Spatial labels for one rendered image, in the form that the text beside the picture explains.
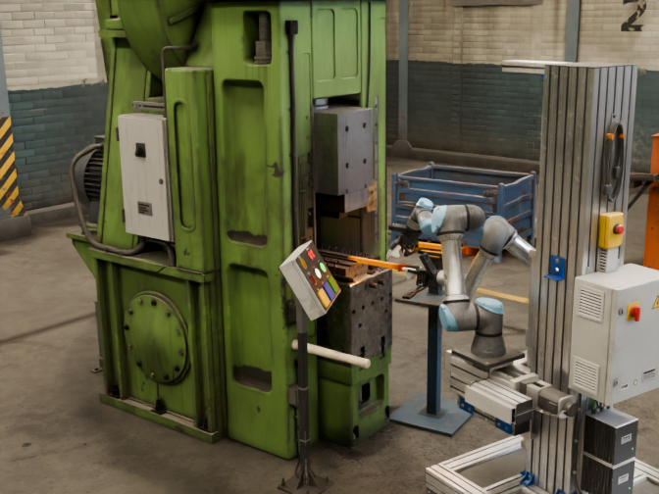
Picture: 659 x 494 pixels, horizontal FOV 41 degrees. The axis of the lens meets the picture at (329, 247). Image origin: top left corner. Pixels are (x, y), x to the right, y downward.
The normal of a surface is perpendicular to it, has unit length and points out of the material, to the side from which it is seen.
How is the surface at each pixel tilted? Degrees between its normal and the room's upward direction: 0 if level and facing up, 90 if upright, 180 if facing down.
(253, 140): 89
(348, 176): 90
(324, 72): 90
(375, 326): 90
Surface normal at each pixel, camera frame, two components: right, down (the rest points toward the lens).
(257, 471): -0.01, -0.97
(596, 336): -0.83, 0.15
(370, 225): 0.80, 0.15
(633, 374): 0.51, 0.21
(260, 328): -0.60, 0.22
